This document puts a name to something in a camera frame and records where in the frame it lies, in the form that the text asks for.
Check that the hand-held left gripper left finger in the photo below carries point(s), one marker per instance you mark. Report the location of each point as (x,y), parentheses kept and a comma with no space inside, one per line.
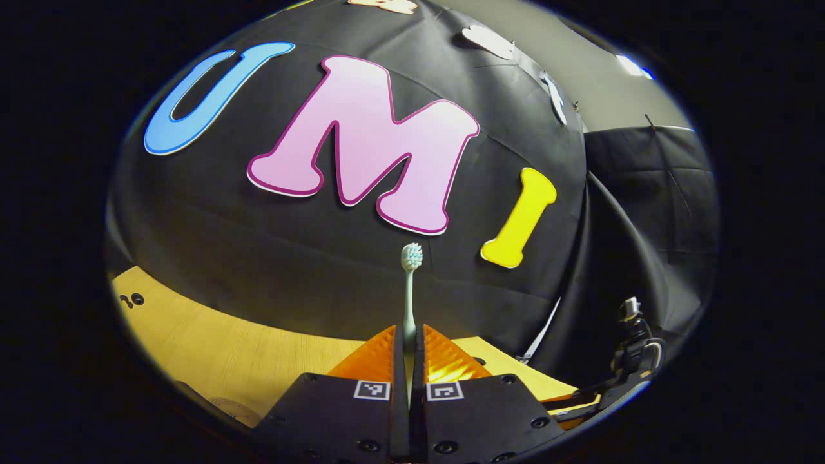
(348,419)

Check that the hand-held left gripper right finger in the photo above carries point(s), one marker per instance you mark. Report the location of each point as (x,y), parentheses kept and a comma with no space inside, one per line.
(477,419)

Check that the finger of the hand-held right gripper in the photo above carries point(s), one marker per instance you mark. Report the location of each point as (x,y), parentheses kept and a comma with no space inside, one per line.
(573,407)

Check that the round brown coaster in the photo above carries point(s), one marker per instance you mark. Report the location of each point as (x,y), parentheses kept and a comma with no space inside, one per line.
(238,410)

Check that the pale green toothbrush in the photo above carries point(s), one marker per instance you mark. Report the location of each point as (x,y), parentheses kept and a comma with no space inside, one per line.
(408,303)

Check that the wooden desktop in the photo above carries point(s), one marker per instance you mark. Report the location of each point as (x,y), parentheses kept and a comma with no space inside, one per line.
(225,348)

